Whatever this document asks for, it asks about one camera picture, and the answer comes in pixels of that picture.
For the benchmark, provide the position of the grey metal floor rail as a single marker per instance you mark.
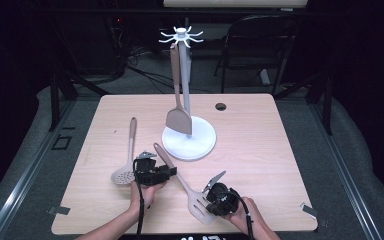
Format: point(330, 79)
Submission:
point(30, 170)
point(346, 180)

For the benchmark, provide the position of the grey metal table bracket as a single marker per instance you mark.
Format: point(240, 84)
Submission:
point(59, 210)
point(310, 210)

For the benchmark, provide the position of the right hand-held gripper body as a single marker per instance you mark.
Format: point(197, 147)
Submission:
point(225, 200)

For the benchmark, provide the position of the person's right hand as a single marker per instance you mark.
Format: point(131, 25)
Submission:
point(251, 216)

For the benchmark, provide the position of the beige slotted spatula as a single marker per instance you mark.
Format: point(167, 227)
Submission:
point(195, 201)

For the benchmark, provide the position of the black metal frame stand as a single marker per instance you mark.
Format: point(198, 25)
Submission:
point(326, 106)
point(55, 100)

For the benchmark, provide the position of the beige solid spatula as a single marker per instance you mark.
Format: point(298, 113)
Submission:
point(179, 121)

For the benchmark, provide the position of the dark equipment rack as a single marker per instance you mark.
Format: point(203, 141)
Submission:
point(115, 33)

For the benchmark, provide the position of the white utensil hook stand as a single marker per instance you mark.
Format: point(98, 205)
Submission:
point(196, 140)

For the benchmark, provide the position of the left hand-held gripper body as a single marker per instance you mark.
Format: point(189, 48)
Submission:
point(146, 173)

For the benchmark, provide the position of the black folding chair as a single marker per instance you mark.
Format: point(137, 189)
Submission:
point(256, 33)

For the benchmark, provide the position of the person's left hand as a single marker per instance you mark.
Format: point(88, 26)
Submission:
point(145, 198)

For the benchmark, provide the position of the beige skimmer spoon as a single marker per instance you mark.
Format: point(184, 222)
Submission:
point(131, 140)

